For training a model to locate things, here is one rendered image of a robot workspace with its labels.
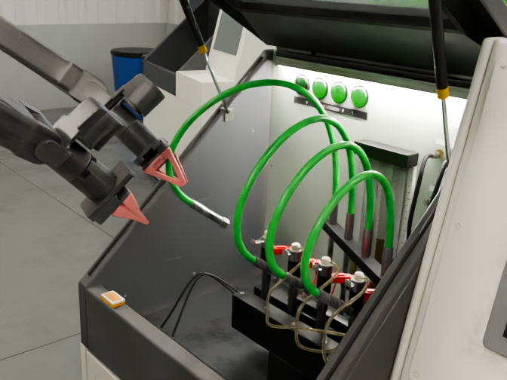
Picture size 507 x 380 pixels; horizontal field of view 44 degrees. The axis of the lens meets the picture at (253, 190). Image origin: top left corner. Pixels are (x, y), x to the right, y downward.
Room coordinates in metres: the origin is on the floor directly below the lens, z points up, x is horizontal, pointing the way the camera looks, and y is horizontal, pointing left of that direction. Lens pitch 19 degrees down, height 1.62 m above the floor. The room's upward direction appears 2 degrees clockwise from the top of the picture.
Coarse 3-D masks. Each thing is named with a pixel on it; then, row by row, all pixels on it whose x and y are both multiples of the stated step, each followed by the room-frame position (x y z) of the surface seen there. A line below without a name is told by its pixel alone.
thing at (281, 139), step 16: (288, 128) 1.12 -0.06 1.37; (336, 128) 1.20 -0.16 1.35; (272, 144) 1.09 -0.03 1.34; (352, 160) 1.24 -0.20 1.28; (256, 176) 1.06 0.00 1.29; (352, 176) 1.24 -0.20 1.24; (352, 192) 1.24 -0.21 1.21; (240, 208) 1.04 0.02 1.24; (352, 208) 1.25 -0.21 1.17; (240, 224) 1.04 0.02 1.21; (352, 224) 1.24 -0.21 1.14; (240, 240) 1.04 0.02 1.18; (256, 256) 1.07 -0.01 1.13; (272, 272) 1.09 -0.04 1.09
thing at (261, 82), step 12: (240, 84) 1.26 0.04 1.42; (252, 84) 1.27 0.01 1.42; (264, 84) 1.27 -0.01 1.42; (276, 84) 1.28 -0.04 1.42; (288, 84) 1.29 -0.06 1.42; (216, 96) 1.25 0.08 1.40; (228, 96) 1.25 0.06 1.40; (312, 96) 1.31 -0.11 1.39; (204, 108) 1.23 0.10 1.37; (192, 120) 1.23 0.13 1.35; (180, 132) 1.22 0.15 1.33; (336, 156) 1.33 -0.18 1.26; (168, 168) 1.21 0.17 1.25; (336, 168) 1.33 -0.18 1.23; (336, 180) 1.33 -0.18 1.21; (180, 192) 1.22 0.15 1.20
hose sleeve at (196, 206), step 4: (192, 204) 1.23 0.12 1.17; (196, 204) 1.23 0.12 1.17; (200, 204) 1.23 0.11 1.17; (192, 208) 1.23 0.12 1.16; (196, 208) 1.23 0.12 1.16; (200, 208) 1.23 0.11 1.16; (204, 208) 1.24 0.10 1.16; (200, 212) 1.23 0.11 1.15; (204, 212) 1.23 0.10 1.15; (208, 212) 1.24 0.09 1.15; (212, 212) 1.24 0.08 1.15; (208, 216) 1.24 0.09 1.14; (212, 216) 1.24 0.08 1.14; (216, 216) 1.24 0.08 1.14; (220, 216) 1.25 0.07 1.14; (212, 220) 1.24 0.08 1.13; (216, 220) 1.24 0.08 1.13; (220, 220) 1.24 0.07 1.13
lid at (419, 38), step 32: (224, 0) 1.50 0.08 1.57; (256, 0) 1.46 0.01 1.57; (288, 0) 1.37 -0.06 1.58; (320, 0) 1.29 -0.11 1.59; (352, 0) 1.22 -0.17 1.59; (384, 0) 1.16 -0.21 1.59; (416, 0) 1.10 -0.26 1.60; (448, 0) 1.03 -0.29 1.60; (480, 0) 0.97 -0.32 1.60; (256, 32) 1.66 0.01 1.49; (288, 32) 1.50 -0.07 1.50; (320, 32) 1.40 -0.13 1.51; (352, 32) 1.32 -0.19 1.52; (384, 32) 1.24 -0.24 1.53; (416, 32) 1.17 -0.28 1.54; (448, 32) 1.11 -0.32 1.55; (480, 32) 1.10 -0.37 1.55; (416, 64) 1.31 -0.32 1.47; (448, 64) 1.24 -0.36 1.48
